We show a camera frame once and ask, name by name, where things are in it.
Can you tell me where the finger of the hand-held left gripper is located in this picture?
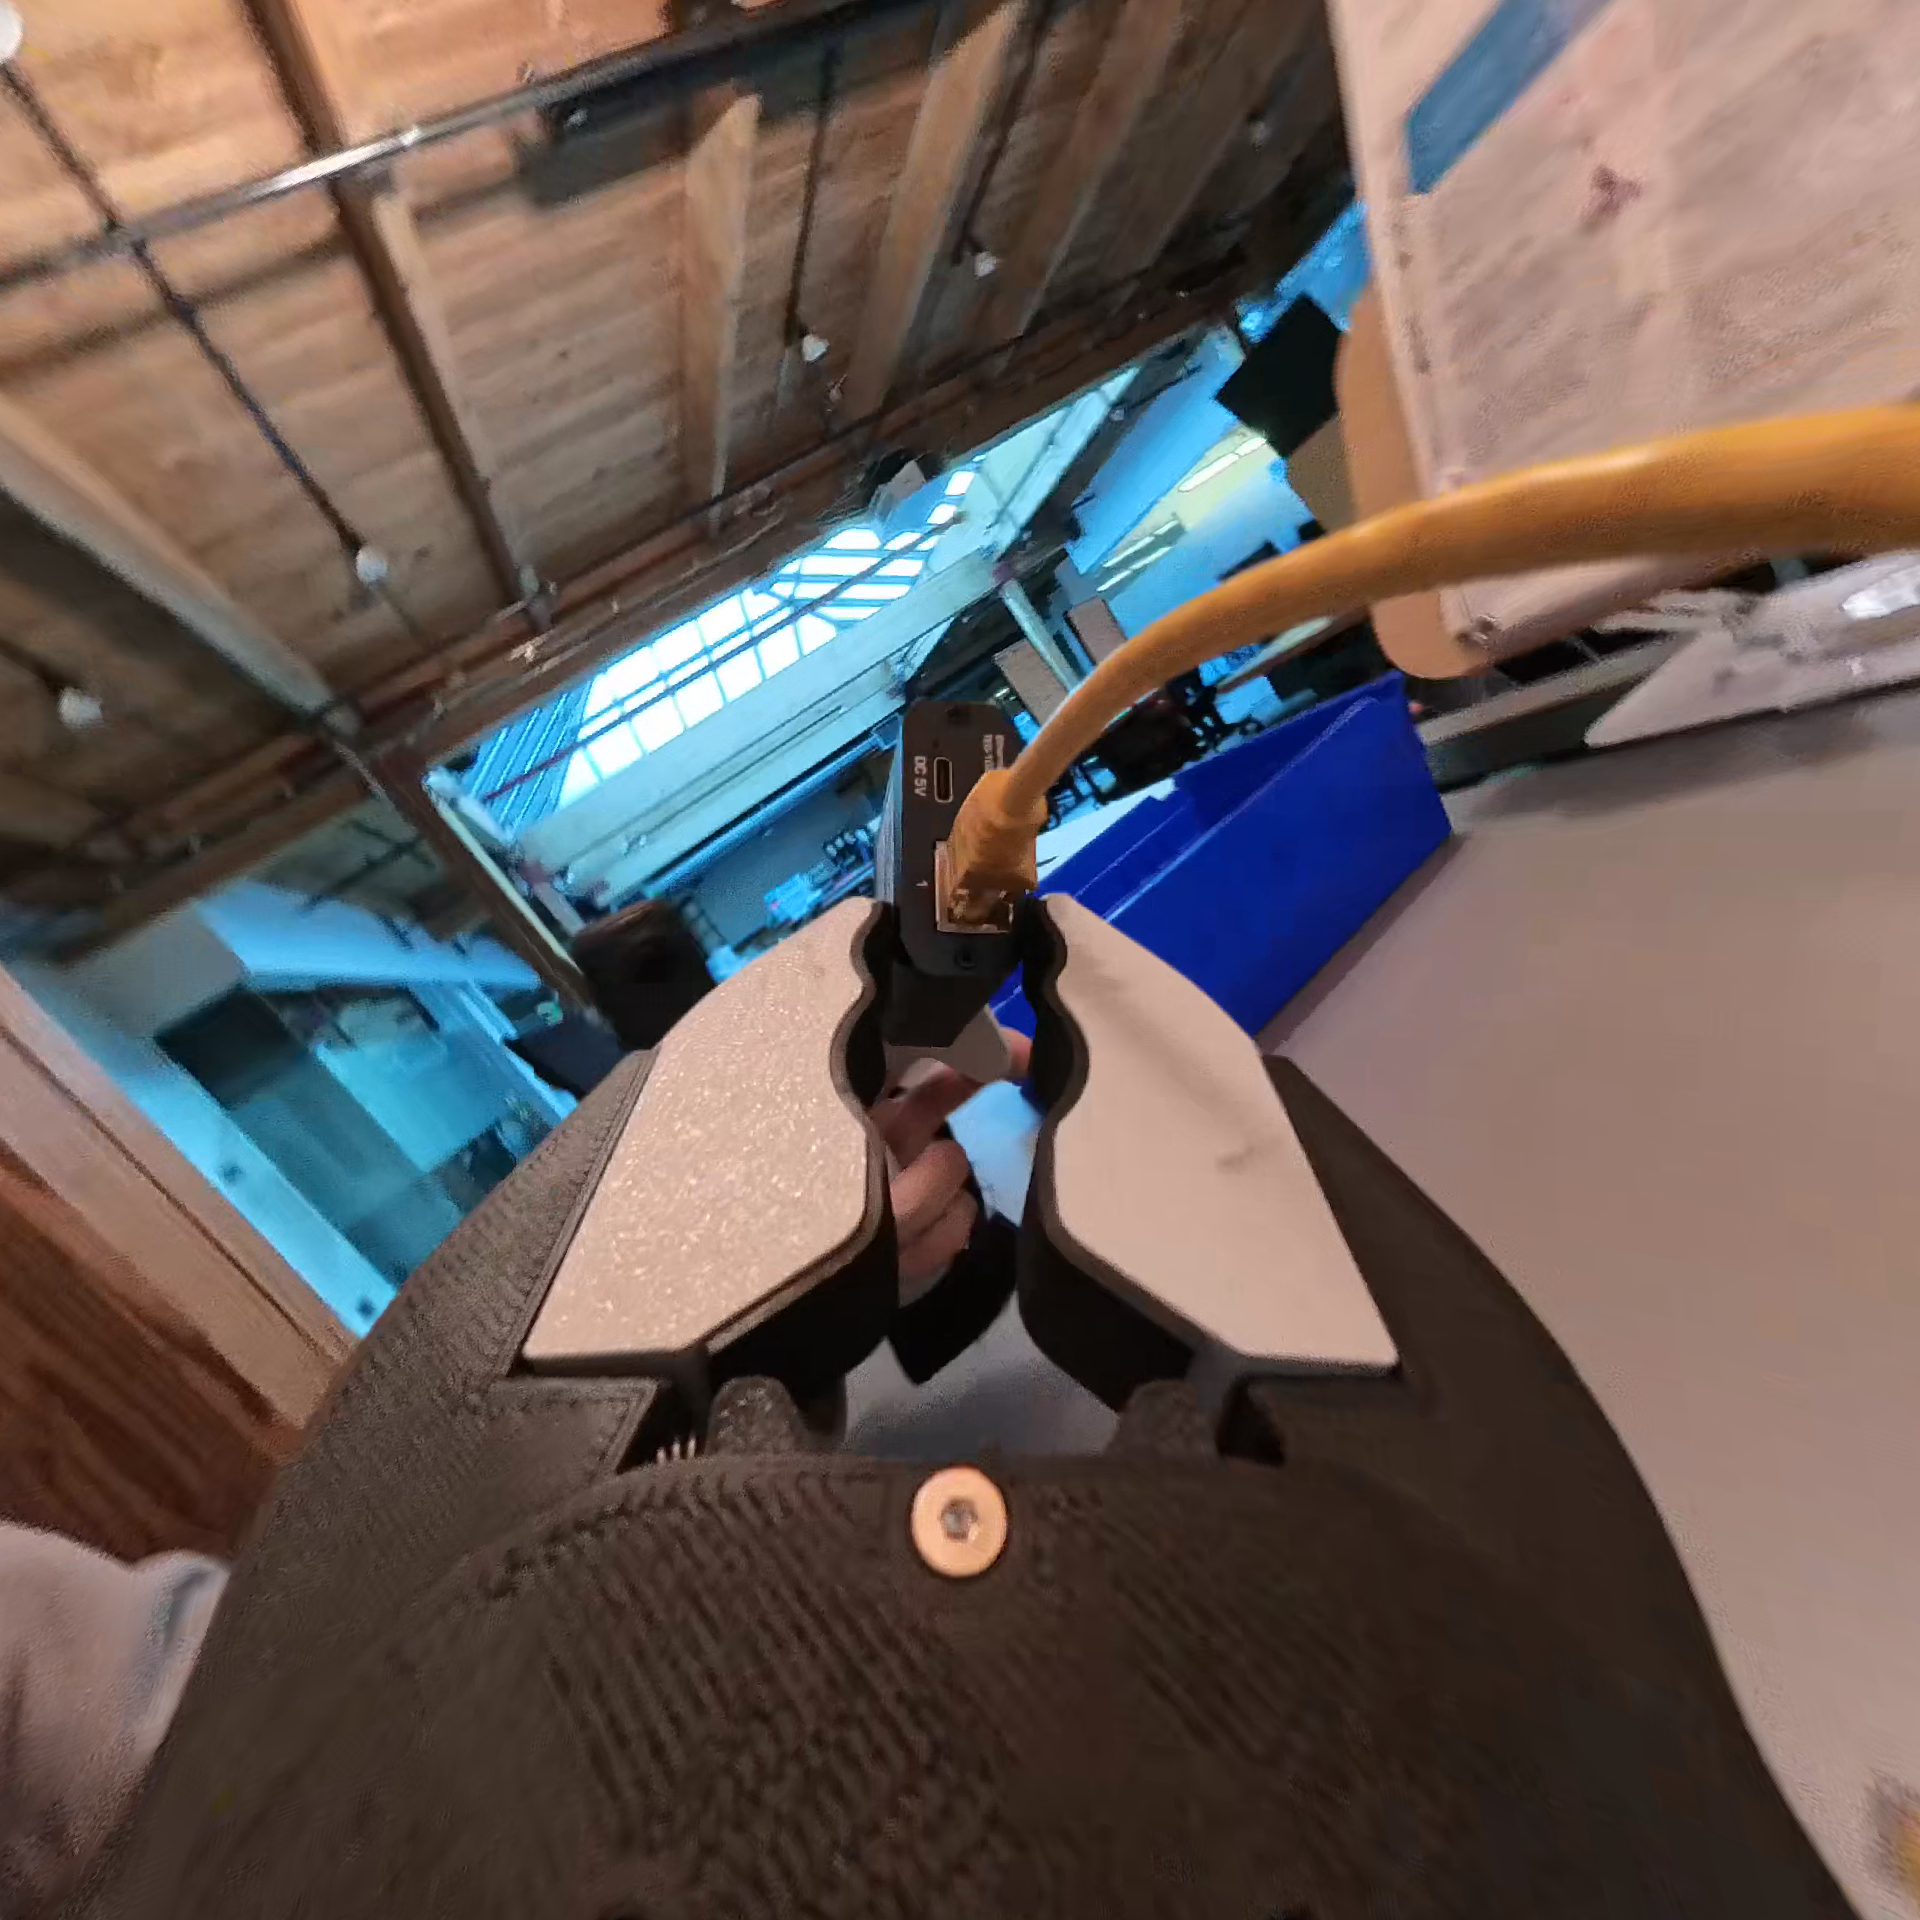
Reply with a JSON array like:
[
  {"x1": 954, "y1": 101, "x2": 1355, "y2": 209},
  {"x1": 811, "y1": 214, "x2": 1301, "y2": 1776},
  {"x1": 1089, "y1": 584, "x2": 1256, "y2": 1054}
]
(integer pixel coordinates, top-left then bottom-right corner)
[{"x1": 886, "y1": 1006, "x2": 1023, "y2": 1093}]

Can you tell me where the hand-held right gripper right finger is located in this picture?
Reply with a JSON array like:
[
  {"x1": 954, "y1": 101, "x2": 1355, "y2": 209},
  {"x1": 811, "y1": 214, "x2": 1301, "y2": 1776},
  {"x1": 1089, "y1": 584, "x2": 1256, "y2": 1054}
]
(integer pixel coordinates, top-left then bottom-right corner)
[{"x1": 1017, "y1": 891, "x2": 1405, "y2": 1416}]

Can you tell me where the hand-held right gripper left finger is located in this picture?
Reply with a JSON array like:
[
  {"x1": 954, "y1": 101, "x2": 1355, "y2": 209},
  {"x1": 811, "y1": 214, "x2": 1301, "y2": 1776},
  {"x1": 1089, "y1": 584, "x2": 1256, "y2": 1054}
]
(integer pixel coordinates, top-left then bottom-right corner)
[{"x1": 514, "y1": 896, "x2": 898, "y2": 1385}]

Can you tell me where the black network switch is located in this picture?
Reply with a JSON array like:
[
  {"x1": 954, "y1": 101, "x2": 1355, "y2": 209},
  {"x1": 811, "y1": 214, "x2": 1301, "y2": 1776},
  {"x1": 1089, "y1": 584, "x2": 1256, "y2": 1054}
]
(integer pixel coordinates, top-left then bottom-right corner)
[{"x1": 883, "y1": 698, "x2": 1040, "y2": 1052}]

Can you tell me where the yellow network cable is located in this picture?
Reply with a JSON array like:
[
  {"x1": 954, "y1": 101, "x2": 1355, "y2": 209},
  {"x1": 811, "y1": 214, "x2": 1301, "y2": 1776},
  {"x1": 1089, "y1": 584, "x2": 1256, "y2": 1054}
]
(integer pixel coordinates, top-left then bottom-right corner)
[{"x1": 938, "y1": 403, "x2": 1920, "y2": 929}]

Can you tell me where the grey desk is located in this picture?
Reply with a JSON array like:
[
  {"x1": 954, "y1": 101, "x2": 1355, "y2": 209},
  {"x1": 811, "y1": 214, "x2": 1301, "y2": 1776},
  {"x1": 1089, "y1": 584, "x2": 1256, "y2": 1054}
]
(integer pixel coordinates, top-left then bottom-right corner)
[{"x1": 840, "y1": 691, "x2": 1920, "y2": 1920}]

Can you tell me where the person's left hand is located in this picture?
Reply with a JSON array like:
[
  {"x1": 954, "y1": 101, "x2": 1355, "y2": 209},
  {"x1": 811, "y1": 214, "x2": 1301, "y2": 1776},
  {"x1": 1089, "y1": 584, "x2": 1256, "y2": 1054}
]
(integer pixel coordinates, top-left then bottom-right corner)
[{"x1": 873, "y1": 1035, "x2": 1038, "y2": 1291}]

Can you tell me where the blue plastic bin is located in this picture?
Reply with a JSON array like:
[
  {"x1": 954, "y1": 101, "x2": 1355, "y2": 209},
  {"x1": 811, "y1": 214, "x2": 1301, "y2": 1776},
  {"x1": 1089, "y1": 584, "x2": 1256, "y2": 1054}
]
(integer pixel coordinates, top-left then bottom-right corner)
[{"x1": 991, "y1": 673, "x2": 1455, "y2": 1105}]

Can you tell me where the large paned window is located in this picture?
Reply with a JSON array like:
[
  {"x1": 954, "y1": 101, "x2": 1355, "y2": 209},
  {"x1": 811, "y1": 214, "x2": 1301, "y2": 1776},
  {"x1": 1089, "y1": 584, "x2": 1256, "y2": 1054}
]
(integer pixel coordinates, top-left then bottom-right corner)
[{"x1": 451, "y1": 465, "x2": 976, "y2": 841}]

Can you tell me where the wooden panel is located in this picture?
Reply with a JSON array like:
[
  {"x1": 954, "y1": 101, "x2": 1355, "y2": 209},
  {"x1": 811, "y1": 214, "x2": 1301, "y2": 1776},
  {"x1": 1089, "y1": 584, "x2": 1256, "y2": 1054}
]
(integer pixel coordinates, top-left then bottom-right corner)
[{"x1": 0, "y1": 960, "x2": 354, "y2": 1562}]

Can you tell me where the black monitor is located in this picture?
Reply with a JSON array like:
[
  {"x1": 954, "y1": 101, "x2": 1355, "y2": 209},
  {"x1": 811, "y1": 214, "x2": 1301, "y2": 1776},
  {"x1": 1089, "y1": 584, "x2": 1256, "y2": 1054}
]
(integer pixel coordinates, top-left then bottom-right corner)
[{"x1": 1211, "y1": 293, "x2": 1347, "y2": 459}]

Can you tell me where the white printed board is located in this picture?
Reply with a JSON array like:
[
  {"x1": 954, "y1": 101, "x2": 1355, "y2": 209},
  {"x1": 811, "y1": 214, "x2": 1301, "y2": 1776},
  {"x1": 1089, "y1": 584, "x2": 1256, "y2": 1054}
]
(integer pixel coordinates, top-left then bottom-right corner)
[{"x1": 1586, "y1": 556, "x2": 1920, "y2": 752}]

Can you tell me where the metal ceiling pipe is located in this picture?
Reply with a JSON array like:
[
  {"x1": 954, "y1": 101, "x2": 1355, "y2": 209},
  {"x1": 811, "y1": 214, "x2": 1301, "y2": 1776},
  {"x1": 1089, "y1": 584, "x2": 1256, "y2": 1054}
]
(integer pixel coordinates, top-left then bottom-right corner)
[{"x1": 0, "y1": 30, "x2": 857, "y2": 288}]

